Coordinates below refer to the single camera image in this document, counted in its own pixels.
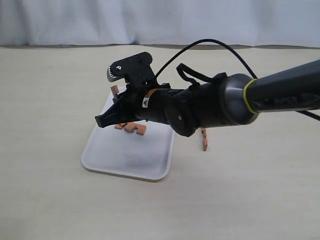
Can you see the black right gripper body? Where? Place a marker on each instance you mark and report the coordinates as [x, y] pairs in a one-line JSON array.
[[149, 105]]

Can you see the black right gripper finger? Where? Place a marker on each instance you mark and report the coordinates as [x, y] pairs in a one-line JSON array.
[[121, 106], [108, 118]]

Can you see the notched wooden piece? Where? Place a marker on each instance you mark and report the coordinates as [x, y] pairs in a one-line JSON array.
[[115, 91], [121, 126], [204, 139], [135, 127]]

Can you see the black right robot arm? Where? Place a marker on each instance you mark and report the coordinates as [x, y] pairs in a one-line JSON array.
[[222, 101]]

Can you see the white plastic tray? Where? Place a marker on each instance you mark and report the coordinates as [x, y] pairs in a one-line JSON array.
[[118, 152]]

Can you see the white backdrop cloth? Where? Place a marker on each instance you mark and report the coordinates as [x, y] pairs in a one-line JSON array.
[[159, 22]]

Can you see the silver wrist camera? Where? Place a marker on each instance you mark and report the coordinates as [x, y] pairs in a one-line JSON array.
[[111, 76]]

